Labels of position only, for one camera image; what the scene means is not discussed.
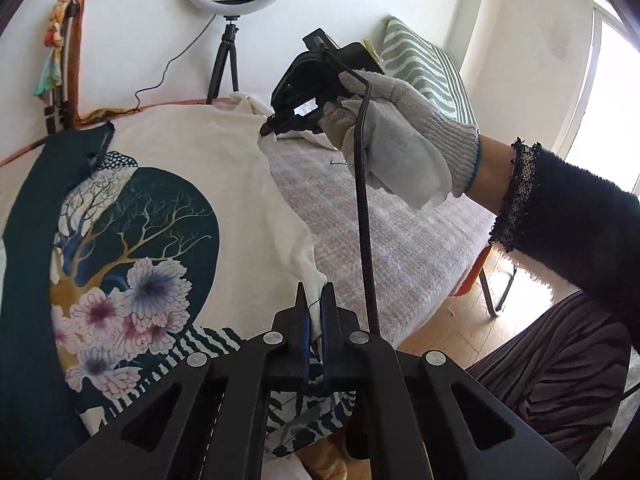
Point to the black mini tripod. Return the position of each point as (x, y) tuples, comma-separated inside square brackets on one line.
[(226, 56)]

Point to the silver folded tripod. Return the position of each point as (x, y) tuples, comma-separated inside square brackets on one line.
[(63, 16)]

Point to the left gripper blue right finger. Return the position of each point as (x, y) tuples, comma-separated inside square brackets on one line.
[(331, 331)]

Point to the right gloved hand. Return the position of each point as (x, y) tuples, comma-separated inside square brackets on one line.
[(411, 149)]

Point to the colourful scarf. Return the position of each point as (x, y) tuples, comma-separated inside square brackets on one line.
[(73, 73)]

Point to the right forearm black sleeve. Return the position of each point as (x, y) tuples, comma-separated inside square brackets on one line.
[(578, 225)]

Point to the cream and teal printed shirt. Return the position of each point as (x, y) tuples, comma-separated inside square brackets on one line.
[(124, 249)]

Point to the pink plaid bed cover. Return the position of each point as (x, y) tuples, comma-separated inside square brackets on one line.
[(419, 256)]

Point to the white folded shirt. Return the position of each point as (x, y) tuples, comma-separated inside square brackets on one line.
[(261, 108)]

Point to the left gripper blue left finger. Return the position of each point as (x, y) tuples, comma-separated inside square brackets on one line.
[(302, 333)]

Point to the metal folding bed leg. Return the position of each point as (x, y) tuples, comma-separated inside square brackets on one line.
[(496, 289)]

